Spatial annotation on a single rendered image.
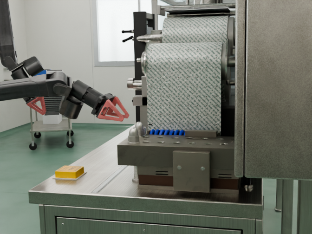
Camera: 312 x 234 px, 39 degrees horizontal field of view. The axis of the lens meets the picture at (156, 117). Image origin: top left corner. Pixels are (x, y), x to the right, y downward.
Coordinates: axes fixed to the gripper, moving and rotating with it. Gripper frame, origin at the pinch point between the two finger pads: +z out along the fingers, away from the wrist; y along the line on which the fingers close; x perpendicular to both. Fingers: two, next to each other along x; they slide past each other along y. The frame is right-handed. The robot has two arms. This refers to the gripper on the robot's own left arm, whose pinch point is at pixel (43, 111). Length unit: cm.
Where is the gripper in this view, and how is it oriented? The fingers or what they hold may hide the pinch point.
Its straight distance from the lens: 189.1
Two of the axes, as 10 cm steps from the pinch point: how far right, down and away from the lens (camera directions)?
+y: -1.9, -1.5, 9.7
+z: 5.0, 8.4, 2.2
